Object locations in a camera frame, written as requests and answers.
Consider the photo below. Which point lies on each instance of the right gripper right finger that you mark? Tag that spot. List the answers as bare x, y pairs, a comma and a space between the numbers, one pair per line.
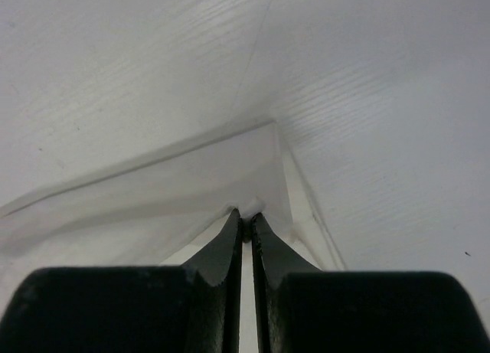
300, 308

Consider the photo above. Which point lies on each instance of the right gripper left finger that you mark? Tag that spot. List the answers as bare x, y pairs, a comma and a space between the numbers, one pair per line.
192, 307

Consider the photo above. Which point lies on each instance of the cream white t shirt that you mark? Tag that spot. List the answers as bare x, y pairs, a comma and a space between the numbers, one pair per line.
161, 207

